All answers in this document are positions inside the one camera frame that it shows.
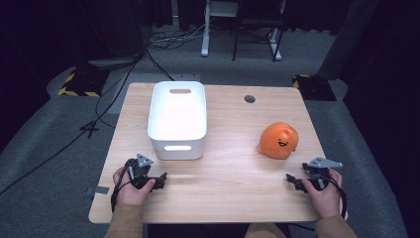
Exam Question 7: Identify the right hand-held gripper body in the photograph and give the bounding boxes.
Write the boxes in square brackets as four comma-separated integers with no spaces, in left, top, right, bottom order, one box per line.
[301,156,344,192]

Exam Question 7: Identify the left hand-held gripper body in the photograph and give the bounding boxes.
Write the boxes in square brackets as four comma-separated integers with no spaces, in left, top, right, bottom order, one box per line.
[124,153,157,190]

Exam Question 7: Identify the orange plush toy with face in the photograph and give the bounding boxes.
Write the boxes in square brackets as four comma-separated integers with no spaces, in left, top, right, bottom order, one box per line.
[258,121,300,161]

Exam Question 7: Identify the white plastic storage bin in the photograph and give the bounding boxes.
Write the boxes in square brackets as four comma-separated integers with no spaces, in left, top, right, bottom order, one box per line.
[147,80,208,162]

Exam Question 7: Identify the person's left hand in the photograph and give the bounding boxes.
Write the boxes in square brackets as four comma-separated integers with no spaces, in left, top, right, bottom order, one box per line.
[112,166,157,207]

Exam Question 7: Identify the person's right hand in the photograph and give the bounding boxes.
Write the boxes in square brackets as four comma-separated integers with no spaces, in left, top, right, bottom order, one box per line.
[301,168,344,220]

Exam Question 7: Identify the grey tape strip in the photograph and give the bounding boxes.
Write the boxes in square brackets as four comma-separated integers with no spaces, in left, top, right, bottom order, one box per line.
[85,185,110,196]

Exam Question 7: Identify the person's lap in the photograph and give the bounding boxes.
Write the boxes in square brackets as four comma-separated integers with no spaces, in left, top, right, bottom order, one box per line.
[245,222,292,238]

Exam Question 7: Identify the yellow black striped base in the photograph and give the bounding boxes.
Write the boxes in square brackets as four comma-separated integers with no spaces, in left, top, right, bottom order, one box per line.
[291,73,338,102]
[56,69,111,99]

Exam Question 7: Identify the white desk leg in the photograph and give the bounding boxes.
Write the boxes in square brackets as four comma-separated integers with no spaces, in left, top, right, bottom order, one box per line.
[267,27,283,61]
[200,0,213,59]

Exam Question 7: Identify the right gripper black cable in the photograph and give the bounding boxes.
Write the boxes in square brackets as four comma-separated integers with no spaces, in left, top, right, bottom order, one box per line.
[321,174,349,220]

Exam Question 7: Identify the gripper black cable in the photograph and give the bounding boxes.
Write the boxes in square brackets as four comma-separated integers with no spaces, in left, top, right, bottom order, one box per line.
[321,174,349,220]
[110,164,135,213]

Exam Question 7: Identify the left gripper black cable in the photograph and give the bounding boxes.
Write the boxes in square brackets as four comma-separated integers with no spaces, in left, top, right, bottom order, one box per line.
[110,164,135,213]

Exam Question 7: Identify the long black floor cable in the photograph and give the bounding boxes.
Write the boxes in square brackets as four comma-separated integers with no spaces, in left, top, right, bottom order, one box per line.
[0,49,176,196]

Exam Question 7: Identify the bundle of floor cables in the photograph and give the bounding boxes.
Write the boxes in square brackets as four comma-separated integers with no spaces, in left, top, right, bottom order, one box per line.
[147,18,216,52]

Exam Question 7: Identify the black metal chair frame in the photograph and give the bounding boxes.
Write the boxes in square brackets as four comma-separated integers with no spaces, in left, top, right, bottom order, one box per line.
[232,0,285,62]

